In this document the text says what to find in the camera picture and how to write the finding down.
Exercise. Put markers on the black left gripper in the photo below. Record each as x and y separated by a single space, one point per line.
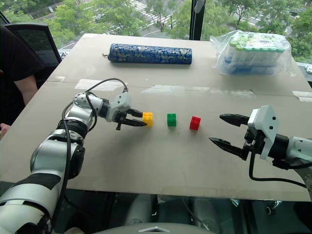
121 116

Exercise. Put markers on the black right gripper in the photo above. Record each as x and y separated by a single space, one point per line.
256 141

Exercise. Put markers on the yellow toy brick cube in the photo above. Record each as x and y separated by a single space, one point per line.
148 120

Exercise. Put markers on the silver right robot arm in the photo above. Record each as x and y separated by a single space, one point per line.
299 148

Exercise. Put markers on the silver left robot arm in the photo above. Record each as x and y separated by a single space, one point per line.
48 151

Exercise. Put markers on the person's bare hand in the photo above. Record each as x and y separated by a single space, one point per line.
3 130

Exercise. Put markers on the green toy brick cube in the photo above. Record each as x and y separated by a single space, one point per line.
171 120

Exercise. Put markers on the red toy brick cube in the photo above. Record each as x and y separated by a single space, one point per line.
195 123

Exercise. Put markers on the blue patterned rolled mat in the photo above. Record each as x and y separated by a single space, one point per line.
151 54

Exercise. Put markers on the plastic bag of bottles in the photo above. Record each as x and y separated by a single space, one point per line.
253 53

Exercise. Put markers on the small white device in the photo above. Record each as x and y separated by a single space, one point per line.
309 69

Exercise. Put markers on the black mesh office chair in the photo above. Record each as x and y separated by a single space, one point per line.
36 44

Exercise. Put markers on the person in dark shirt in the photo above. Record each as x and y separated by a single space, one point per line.
14 65

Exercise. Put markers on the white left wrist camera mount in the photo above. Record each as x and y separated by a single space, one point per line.
122 102

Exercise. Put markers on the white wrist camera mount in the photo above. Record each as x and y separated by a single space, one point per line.
268 122
122 102

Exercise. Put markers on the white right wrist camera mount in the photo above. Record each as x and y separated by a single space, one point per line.
268 122

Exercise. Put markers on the dark window frame post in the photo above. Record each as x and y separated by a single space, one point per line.
197 19

